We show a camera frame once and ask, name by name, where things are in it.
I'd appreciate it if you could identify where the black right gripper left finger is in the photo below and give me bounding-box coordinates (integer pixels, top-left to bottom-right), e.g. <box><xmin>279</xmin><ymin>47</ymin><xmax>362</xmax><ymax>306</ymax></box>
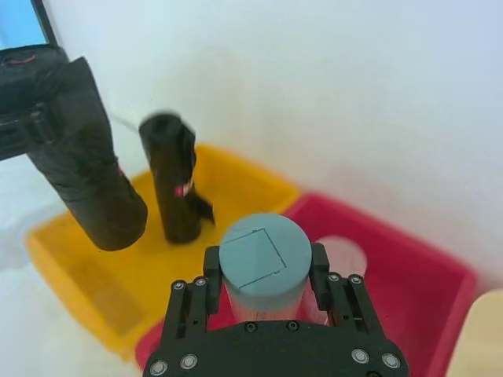
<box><xmin>163</xmin><ymin>245</ymin><xmax>226</xmax><ymax>347</ymax></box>

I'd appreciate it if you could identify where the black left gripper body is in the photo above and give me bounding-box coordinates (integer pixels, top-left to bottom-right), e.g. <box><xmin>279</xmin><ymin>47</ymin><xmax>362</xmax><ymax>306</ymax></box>
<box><xmin>0</xmin><ymin>102</ymin><xmax>55</xmax><ymax>161</ymax></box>

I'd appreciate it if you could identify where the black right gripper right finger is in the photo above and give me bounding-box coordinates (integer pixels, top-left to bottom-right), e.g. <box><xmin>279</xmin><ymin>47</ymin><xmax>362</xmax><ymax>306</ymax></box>
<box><xmin>310</xmin><ymin>242</ymin><xmax>389</xmax><ymax>346</ymax></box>

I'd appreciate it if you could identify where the large black fabric cylinder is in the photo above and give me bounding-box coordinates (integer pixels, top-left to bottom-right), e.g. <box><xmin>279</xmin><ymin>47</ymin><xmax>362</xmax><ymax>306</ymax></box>
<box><xmin>24</xmin><ymin>56</ymin><xmax>149</xmax><ymax>253</ymax></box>

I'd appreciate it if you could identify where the clear cylinder with grey lid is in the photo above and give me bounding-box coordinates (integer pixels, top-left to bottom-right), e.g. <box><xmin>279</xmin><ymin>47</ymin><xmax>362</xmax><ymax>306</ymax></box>
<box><xmin>218</xmin><ymin>212</ymin><xmax>314</xmax><ymax>325</ymax></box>

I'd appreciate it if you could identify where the white round cup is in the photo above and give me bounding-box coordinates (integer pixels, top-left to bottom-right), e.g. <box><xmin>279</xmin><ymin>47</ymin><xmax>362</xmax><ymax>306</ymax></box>
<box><xmin>313</xmin><ymin>235</ymin><xmax>369</xmax><ymax>284</ymax></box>

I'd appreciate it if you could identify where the red plastic bin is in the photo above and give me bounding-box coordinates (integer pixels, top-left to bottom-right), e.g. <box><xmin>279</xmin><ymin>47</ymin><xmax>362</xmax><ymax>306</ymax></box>
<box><xmin>134</xmin><ymin>192</ymin><xmax>479</xmax><ymax>377</ymax></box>

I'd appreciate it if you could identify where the yellow plastic bin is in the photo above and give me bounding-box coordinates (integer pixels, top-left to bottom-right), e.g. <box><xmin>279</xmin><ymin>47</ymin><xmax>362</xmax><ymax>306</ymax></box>
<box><xmin>24</xmin><ymin>144</ymin><xmax>302</xmax><ymax>364</ymax></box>

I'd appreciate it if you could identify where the black framed screen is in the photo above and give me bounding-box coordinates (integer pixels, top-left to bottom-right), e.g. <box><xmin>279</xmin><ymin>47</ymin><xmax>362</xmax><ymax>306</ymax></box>
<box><xmin>0</xmin><ymin>0</ymin><xmax>61</xmax><ymax>53</ymax></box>

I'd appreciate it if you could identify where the slim black cylinder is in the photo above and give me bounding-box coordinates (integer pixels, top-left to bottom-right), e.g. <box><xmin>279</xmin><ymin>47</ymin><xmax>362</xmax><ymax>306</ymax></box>
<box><xmin>138</xmin><ymin>110</ymin><xmax>216</xmax><ymax>244</ymax></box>

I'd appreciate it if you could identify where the pale wooden board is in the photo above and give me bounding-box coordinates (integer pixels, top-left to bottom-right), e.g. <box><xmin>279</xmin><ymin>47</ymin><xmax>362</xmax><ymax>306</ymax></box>
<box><xmin>446</xmin><ymin>287</ymin><xmax>503</xmax><ymax>377</ymax></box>

